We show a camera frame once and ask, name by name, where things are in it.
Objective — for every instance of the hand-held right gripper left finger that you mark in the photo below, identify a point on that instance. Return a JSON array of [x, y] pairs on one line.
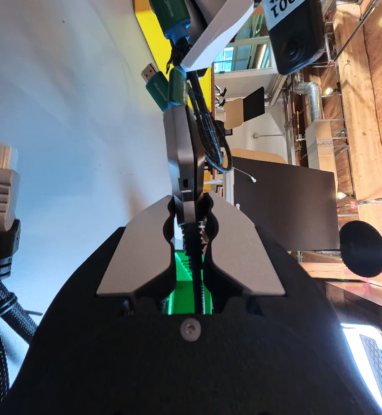
[[139, 259]]

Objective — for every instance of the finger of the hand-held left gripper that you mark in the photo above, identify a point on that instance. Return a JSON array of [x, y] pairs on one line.
[[223, 29]]

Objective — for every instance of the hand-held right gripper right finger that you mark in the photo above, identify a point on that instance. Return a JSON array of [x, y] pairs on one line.
[[242, 259]]

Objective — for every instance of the green plastic bin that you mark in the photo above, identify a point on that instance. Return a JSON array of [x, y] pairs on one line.
[[181, 291]]

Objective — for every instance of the yellow plastic bin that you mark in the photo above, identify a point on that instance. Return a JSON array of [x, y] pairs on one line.
[[152, 48]]

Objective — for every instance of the grey multiport adapter hub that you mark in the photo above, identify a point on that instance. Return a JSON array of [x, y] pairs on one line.
[[181, 146]]

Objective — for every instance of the black white desktop device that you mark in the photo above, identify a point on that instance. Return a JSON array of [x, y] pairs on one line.
[[220, 95]]

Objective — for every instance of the black wood-rimmed panel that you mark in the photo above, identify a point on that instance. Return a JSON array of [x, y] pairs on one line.
[[284, 207]]

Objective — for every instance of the tan and black board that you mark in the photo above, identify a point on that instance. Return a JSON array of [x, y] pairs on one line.
[[252, 107]]

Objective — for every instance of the beige air handling unit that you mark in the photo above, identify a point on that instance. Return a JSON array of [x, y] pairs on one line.
[[323, 146]]

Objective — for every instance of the brown wooden desk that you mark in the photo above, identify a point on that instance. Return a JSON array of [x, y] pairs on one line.
[[356, 285]]

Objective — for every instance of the black round textured pad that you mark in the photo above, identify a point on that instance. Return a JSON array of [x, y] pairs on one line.
[[362, 249]]

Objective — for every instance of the silver ventilation duct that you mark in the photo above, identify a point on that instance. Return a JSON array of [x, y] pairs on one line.
[[310, 100]]

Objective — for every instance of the wall conduit outlet box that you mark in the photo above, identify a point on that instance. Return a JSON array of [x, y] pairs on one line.
[[268, 135]]

